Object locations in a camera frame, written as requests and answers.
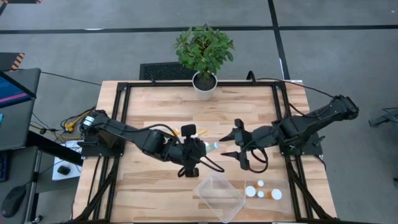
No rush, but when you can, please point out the black floor mat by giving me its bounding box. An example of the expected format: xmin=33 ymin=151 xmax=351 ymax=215
xmin=139 ymin=62 xmax=197 ymax=81

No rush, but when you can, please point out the clear plastic bin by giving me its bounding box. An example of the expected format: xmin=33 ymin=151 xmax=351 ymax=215
xmin=194 ymin=171 xmax=247 ymax=224
xmin=243 ymin=177 xmax=292 ymax=213

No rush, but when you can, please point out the white plant pot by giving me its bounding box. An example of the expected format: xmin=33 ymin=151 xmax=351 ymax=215
xmin=192 ymin=70 xmax=218 ymax=101

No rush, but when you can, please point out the pale green pill bottle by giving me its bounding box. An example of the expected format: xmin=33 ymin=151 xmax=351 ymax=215
xmin=204 ymin=141 xmax=220 ymax=154

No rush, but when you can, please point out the green leafy plant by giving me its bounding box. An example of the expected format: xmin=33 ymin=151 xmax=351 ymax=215
xmin=173 ymin=23 xmax=236 ymax=78

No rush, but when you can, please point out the yellow cable bundle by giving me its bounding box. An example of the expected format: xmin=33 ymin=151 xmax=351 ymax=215
xmin=29 ymin=110 xmax=94 ymax=141

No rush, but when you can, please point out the black power cable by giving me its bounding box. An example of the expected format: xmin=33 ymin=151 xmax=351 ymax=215
xmin=246 ymin=70 xmax=336 ymax=99

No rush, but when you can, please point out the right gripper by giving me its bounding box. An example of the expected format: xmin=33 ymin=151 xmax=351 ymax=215
xmin=218 ymin=118 xmax=265 ymax=170

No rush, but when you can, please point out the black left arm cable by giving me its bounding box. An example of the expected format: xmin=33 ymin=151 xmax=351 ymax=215
xmin=133 ymin=123 xmax=225 ymax=178

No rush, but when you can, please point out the black aluminium table frame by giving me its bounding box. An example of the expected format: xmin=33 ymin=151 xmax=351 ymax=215
xmin=62 ymin=80 xmax=352 ymax=224

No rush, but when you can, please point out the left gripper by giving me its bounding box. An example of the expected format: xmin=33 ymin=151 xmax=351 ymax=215
xmin=167 ymin=124 xmax=210 ymax=178

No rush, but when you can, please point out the computer screen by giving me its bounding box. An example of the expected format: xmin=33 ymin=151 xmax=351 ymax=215
xmin=0 ymin=70 xmax=35 ymax=109

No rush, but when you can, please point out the black floor stand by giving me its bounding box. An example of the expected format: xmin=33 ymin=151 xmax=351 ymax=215
xmin=368 ymin=107 xmax=398 ymax=128

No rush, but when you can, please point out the white paper sheet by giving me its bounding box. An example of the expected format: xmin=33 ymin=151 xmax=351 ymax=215
xmin=52 ymin=139 xmax=84 ymax=181

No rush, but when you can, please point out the black computer mouse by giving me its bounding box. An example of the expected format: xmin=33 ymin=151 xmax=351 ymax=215
xmin=0 ymin=185 xmax=27 ymax=219

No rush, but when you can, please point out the black floor cable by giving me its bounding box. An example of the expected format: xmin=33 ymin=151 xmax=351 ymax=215
xmin=40 ymin=71 xmax=103 ymax=86

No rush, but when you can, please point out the black keyboard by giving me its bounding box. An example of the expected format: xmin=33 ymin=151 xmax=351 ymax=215
xmin=0 ymin=151 xmax=9 ymax=183

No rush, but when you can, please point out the grey desk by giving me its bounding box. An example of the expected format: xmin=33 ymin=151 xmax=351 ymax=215
xmin=0 ymin=67 xmax=42 ymax=152

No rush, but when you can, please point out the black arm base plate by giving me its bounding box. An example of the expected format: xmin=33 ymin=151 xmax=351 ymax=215
xmin=277 ymin=130 xmax=324 ymax=156
xmin=81 ymin=133 xmax=126 ymax=158

